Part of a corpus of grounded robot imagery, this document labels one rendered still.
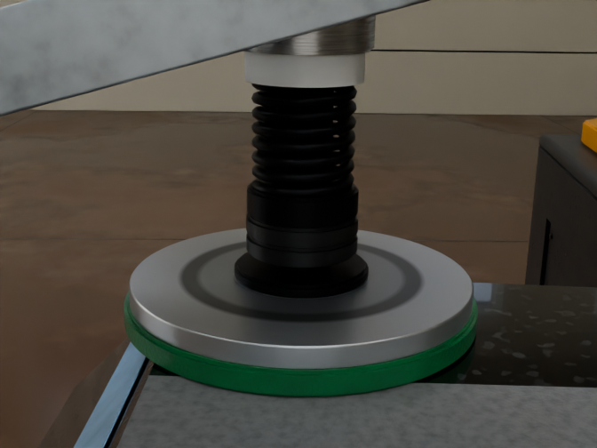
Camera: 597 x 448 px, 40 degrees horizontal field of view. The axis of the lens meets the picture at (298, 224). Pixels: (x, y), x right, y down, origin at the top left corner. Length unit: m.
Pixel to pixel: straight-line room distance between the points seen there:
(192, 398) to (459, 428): 0.13
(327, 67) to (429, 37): 6.11
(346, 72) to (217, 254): 0.16
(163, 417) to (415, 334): 0.14
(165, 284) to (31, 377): 1.79
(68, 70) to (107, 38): 0.03
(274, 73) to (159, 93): 6.11
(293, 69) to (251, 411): 0.18
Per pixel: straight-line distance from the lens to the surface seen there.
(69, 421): 0.53
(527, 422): 0.42
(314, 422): 0.40
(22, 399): 2.18
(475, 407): 0.43
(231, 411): 0.41
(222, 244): 0.57
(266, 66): 0.46
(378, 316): 0.45
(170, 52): 0.42
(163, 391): 0.43
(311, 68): 0.45
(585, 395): 0.46
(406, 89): 6.57
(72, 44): 0.42
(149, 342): 0.46
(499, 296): 0.57
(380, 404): 0.42
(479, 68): 6.66
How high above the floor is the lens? 1.01
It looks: 17 degrees down
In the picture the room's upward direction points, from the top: 1 degrees clockwise
